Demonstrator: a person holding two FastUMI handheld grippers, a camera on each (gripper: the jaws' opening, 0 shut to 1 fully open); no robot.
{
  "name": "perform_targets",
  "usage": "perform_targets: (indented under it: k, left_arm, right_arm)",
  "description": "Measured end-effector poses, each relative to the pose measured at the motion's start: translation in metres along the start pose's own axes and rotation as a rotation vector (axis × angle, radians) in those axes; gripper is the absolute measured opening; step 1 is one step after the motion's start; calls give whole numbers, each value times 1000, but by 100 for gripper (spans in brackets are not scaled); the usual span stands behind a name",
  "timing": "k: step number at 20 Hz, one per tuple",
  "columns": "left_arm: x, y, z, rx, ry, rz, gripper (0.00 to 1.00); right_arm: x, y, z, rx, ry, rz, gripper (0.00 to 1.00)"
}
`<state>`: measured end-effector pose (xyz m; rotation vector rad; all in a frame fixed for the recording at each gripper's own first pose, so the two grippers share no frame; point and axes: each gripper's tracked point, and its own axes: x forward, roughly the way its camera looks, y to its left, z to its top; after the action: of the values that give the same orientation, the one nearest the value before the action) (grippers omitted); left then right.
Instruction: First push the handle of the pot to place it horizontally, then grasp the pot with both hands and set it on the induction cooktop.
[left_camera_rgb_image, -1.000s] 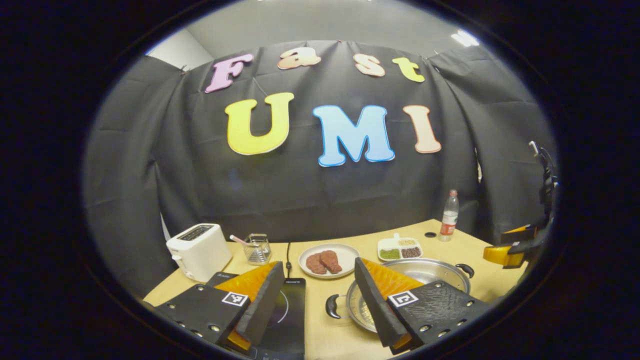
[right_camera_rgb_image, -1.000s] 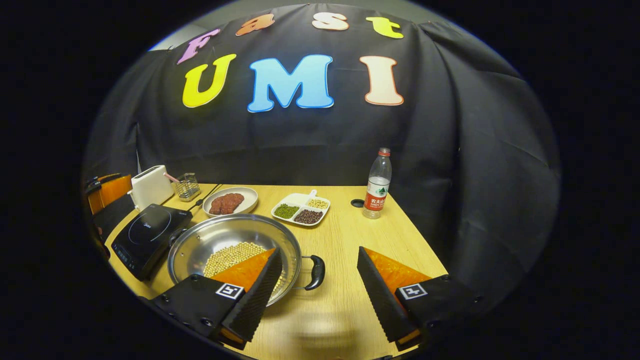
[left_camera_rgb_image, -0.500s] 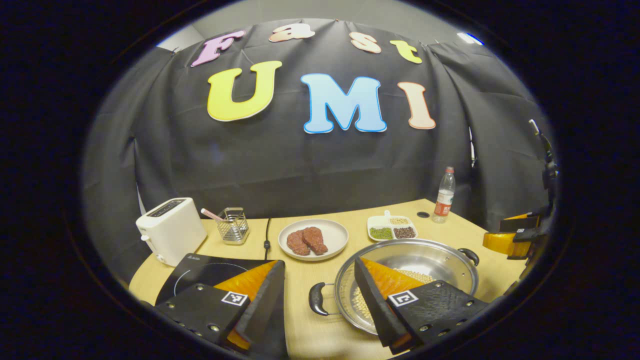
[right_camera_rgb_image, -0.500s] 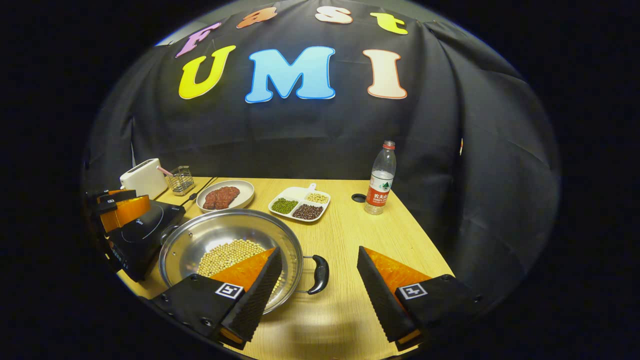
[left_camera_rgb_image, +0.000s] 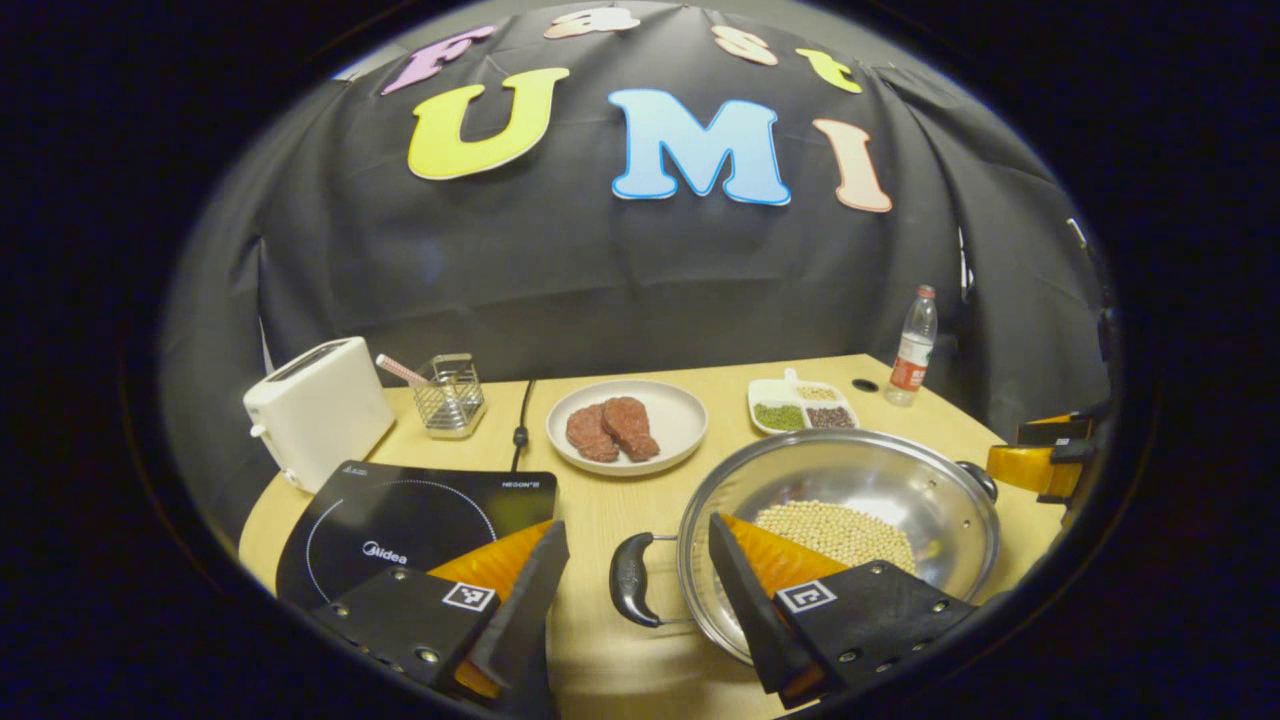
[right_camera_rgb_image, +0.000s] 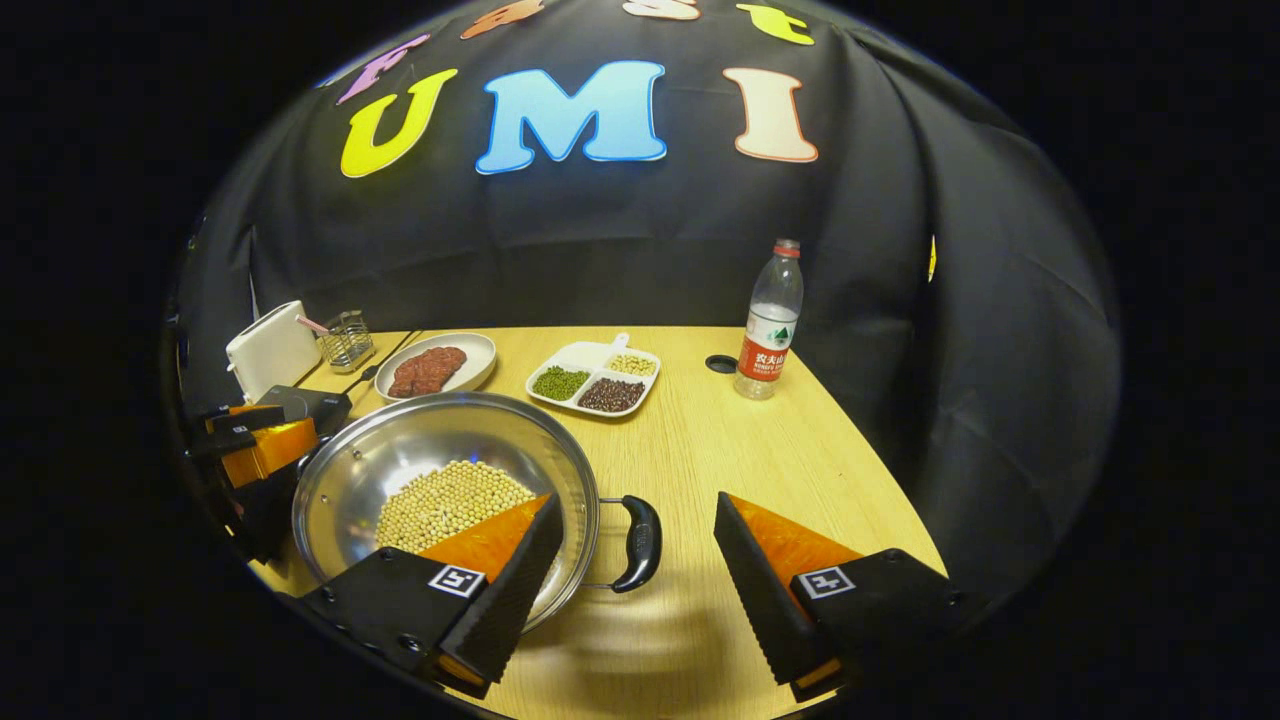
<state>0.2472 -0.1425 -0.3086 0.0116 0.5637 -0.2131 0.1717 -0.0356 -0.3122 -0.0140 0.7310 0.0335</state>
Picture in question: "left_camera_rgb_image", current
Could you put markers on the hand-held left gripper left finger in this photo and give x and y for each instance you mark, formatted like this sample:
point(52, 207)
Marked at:
point(525, 610)

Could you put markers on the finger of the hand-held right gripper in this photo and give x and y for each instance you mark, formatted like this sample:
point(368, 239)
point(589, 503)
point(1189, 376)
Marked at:
point(1030, 465)

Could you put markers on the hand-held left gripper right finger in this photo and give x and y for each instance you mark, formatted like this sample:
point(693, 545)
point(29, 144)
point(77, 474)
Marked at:
point(745, 610)

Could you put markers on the stainless steel pot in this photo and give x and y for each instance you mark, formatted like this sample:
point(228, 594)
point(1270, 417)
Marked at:
point(880, 470)

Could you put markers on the black induction cooktop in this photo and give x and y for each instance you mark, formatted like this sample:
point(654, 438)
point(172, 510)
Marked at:
point(400, 510)

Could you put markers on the pile of soybeans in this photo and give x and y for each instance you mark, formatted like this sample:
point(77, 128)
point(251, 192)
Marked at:
point(840, 530)

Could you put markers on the clear plastic water bottle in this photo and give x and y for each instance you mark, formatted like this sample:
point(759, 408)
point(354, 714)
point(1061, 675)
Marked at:
point(912, 350)

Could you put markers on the brown meat piece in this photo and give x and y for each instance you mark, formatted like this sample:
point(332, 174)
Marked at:
point(588, 435)
point(632, 425)

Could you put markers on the white divided dish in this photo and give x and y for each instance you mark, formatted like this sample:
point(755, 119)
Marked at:
point(780, 415)

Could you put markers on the white round plate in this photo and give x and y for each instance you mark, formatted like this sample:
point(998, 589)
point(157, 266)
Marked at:
point(675, 415)

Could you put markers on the pink stick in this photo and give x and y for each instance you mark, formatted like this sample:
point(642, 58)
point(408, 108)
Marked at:
point(398, 369)

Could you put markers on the white toaster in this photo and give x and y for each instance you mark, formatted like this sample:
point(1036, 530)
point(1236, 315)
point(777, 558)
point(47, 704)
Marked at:
point(320, 410)

